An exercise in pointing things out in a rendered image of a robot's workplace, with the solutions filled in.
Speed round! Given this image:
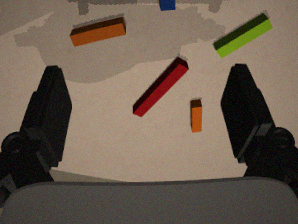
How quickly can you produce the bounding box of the red rod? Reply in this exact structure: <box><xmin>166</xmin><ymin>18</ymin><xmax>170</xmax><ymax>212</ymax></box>
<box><xmin>133</xmin><ymin>57</ymin><xmax>189</xmax><ymax>117</ymax></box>

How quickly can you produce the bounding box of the lime green rod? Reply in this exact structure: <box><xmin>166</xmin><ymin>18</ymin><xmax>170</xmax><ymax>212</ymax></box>
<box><xmin>213</xmin><ymin>13</ymin><xmax>273</xmax><ymax>58</ymax></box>

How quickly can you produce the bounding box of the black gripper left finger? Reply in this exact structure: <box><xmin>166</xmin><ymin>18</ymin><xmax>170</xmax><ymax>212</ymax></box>
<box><xmin>0</xmin><ymin>65</ymin><xmax>72</xmax><ymax>208</ymax></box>

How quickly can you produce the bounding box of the orange rod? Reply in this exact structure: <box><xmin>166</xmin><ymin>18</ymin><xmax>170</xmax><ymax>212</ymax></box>
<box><xmin>190</xmin><ymin>99</ymin><xmax>202</xmax><ymax>133</ymax></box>
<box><xmin>70</xmin><ymin>17</ymin><xmax>126</xmax><ymax>47</ymax></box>

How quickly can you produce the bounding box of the small blue cube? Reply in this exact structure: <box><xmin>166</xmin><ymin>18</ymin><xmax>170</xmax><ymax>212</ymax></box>
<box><xmin>159</xmin><ymin>0</ymin><xmax>175</xmax><ymax>11</ymax></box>

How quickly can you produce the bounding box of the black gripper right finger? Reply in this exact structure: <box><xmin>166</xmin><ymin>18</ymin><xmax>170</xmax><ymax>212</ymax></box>
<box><xmin>221</xmin><ymin>63</ymin><xmax>298</xmax><ymax>199</ymax></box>

